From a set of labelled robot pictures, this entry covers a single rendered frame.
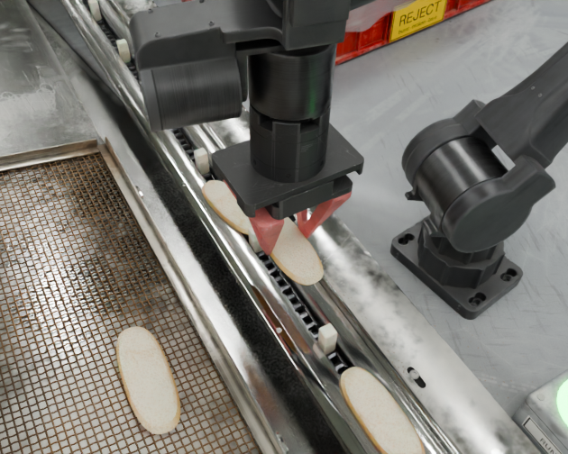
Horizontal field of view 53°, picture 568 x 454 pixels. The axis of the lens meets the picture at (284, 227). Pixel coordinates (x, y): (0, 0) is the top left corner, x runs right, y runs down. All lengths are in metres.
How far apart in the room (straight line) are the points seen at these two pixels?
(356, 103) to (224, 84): 0.51
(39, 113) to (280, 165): 0.42
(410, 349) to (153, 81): 0.33
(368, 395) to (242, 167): 0.22
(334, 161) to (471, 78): 0.52
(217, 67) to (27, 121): 0.43
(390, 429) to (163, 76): 0.33
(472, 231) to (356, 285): 0.13
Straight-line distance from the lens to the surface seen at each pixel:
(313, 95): 0.37
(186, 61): 0.35
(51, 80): 0.82
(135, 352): 0.48
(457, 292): 0.62
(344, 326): 0.55
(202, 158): 0.69
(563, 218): 0.75
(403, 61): 0.95
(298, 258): 0.49
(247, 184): 0.42
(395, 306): 0.56
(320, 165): 0.42
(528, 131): 0.51
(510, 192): 0.50
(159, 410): 0.46
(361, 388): 0.51
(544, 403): 0.51
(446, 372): 0.53
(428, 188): 0.53
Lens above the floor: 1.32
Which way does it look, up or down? 49 degrees down
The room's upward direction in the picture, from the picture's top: straight up
